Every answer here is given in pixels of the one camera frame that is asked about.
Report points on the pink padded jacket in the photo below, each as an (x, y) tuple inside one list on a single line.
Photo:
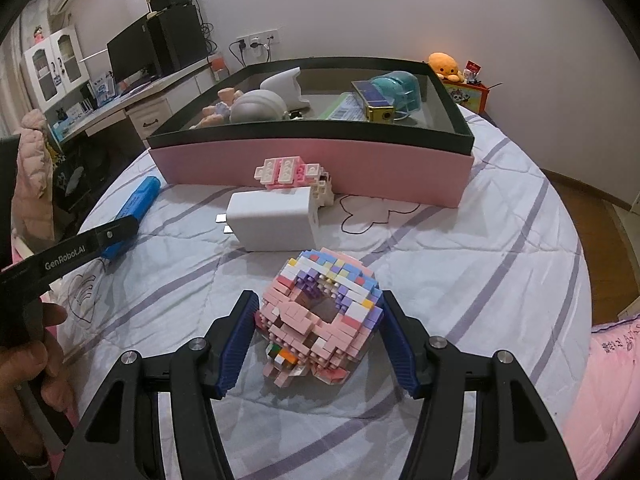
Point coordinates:
[(32, 202)]

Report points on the white desk with drawers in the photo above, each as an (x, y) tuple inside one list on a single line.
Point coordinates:
[(150, 105)]

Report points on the white round plush ball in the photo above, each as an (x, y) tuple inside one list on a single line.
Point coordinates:
[(258, 106)]

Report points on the small pink brick figure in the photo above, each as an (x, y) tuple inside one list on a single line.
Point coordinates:
[(293, 172)]

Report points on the white glass door cabinet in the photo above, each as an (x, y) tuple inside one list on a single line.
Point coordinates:
[(54, 68)]

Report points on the black computer monitor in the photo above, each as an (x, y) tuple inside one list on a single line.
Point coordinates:
[(132, 50)]

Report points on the round pink brick figure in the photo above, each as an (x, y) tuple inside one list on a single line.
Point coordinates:
[(318, 315)]

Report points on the blue yellow rectangular box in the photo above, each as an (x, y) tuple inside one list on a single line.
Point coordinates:
[(375, 106)]

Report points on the black computer tower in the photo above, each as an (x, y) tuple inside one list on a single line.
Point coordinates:
[(177, 38)]

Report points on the white curved holder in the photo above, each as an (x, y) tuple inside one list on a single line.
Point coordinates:
[(285, 85)]

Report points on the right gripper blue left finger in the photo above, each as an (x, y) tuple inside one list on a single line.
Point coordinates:
[(233, 335)]

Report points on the clear packet with label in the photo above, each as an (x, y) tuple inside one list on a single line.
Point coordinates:
[(345, 108)]

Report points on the red cartoon storage box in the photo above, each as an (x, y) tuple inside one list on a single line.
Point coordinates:
[(471, 96)]

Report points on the orange lid water bottle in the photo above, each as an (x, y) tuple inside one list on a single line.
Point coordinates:
[(219, 68)]

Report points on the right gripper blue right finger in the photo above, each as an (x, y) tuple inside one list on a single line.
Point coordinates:
[(403, 339)]

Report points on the orange octopus plush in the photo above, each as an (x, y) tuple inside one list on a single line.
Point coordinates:
[(445, 67)]

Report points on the white power adapter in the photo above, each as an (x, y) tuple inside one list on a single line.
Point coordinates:
[(281, 220)]

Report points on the pink blanket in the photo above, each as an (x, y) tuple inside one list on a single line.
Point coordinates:
[(607, 403)]

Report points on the black office chair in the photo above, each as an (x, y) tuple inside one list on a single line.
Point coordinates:
[(84, 166)]

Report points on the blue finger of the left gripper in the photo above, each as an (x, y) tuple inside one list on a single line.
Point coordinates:
[(114, 237)]

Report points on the white wall power outlet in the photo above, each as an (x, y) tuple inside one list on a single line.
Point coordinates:
[(257, 40)]

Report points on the blue comb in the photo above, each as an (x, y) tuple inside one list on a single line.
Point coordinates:
[(137, 205)]

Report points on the pink black storage box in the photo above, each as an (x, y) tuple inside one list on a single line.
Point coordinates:
[(424, 159)]

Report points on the teal round plastic case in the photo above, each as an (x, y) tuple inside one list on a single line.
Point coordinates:
[(402, 90)]

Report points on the person's left hand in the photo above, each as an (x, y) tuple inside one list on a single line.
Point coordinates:
[(23, 363)]

